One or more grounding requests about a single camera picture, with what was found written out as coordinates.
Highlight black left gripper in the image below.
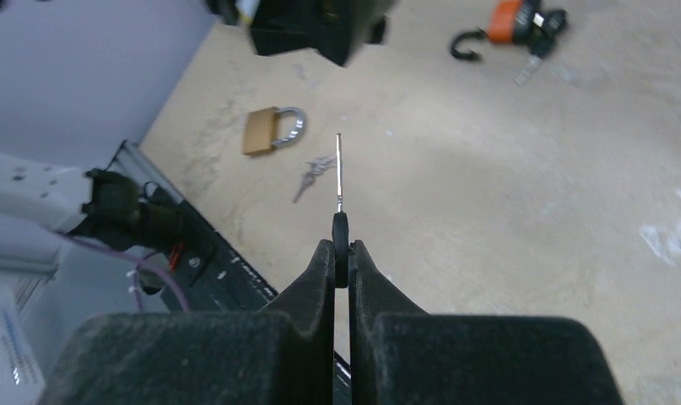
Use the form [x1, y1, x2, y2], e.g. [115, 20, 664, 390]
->
[205, 0, 396, 67]

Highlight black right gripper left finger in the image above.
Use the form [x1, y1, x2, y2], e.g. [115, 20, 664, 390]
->
[40, 240, 335, 404]

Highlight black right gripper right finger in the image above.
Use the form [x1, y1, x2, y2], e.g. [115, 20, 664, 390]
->
[349, 241, 623, 404]

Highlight brass padlock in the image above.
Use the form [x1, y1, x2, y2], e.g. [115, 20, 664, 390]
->
[242, 106, 306, 156]

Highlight small silver keys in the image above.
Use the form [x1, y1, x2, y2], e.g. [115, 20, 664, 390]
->
[293, 155, 336, 203]

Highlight single black-headed key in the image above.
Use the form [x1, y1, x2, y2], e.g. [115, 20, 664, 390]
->
[332, 132, 349, 289]

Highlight orange padlock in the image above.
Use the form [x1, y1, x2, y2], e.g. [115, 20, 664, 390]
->
[449, 0, 542, 62]

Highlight black-headed keys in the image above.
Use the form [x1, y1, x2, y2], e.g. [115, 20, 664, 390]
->
[515, 8, 568, 87]

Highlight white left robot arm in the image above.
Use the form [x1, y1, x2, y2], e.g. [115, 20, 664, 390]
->
[0, 1, 395, 253]

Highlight white perforated plastic basket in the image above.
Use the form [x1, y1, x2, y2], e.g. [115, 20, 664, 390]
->
[0, 282, 46, 405]

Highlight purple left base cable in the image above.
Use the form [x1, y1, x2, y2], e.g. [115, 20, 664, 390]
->
[55, 231, 192, 314]

